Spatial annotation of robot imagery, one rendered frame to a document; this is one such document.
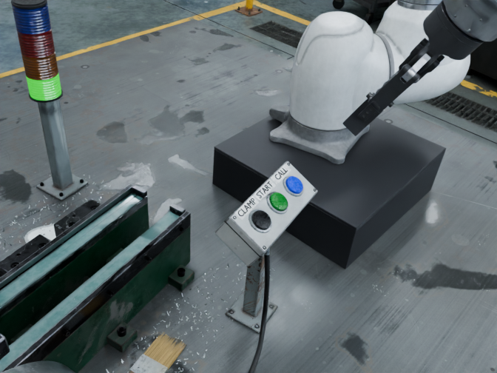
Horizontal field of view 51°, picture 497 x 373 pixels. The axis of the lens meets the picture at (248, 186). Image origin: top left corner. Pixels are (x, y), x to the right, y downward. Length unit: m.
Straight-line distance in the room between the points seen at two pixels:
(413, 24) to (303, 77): 0.24
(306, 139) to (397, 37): 0.28
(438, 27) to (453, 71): 0.50
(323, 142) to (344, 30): 0.24
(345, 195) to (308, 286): 0.20
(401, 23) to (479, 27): 0.46
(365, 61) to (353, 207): 0.29
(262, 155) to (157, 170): 0.27
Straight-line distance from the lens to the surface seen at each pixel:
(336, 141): 1.17
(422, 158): 1.22
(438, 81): 1.21
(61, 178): 1.22
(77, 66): 1.77
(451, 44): 0.73
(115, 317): 0.91
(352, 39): 1.08
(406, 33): 1.16
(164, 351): 0.91
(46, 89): 1.09
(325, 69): 1.08
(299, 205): 0.80
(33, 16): 1.03
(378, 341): 0.98
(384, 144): 1.24
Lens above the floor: 1.56
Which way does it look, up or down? 38 degrees down
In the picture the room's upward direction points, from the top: 6 degrees clockwise
